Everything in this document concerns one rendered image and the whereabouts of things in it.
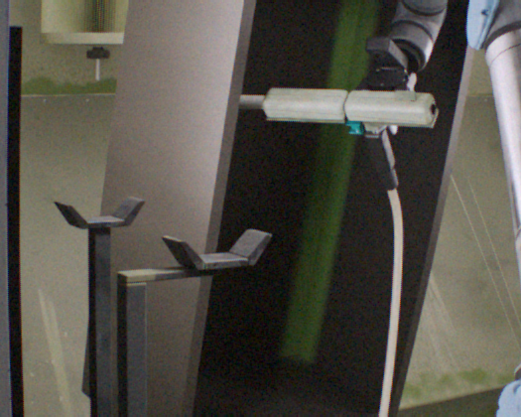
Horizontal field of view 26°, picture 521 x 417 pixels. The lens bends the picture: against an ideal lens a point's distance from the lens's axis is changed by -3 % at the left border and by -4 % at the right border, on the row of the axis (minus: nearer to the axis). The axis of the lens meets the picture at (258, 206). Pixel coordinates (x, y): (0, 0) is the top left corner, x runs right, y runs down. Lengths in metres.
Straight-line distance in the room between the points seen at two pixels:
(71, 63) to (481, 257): 1.58
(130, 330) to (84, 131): 2.63
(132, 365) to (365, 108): 1.19
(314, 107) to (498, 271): 2.16
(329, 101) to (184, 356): 0.52
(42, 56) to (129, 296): 2.63
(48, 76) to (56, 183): 0.33
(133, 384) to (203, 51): 1.21
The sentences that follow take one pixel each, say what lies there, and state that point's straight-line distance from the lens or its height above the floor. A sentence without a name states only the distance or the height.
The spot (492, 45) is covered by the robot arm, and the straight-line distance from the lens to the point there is 1.52.
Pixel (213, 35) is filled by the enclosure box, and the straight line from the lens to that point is 1.95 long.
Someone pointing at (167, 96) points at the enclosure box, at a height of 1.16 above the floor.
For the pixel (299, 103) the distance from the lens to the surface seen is 2.00.
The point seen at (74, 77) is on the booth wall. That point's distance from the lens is 3.46.
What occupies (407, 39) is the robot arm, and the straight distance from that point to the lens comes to 2.11.
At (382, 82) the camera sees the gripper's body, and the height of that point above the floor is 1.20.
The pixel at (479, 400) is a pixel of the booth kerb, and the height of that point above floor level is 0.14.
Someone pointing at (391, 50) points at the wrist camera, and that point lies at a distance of 2.02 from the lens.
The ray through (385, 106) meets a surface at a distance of 1.94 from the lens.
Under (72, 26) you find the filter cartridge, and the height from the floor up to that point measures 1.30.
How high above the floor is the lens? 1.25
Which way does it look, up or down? 8 degrees down
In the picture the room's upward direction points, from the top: 2 degrees clockwise
